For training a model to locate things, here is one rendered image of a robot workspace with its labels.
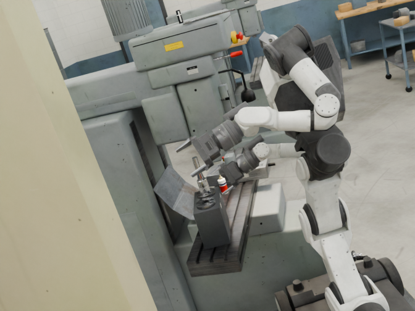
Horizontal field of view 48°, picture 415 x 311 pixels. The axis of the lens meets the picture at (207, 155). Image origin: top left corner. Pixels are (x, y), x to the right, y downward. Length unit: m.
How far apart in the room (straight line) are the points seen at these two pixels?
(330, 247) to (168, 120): 0.98
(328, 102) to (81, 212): 1.09
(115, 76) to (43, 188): 1.80
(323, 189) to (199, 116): 0.75
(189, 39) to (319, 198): 0.92
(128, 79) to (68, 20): 7.59
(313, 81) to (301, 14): 7.21
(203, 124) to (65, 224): 1.76
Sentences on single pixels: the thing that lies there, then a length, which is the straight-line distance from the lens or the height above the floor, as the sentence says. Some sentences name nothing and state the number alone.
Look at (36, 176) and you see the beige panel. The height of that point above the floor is 1.91.
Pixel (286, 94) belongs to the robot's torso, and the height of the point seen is 1.59.
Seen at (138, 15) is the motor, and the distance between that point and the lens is 2.30.
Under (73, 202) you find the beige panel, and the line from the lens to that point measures 0.57.
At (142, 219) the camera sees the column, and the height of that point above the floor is 1.00.
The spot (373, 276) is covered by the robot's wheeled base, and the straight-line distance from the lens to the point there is 2.36.
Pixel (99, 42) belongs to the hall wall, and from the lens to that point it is 9.69.
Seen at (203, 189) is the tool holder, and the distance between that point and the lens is 2.11.
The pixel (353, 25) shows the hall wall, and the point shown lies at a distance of 8.85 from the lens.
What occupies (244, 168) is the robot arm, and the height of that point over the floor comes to 1.25.
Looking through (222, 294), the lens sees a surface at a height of 0.41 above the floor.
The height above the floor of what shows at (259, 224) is 0.83.
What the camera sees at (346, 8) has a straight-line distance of 8.30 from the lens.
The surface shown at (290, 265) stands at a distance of 2.58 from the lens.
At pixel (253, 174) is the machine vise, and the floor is 1.00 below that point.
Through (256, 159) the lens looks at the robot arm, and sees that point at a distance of 2.05.
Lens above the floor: 2.06
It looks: 21 degrees down
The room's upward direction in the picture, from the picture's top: 17 degrees counter-clockwise
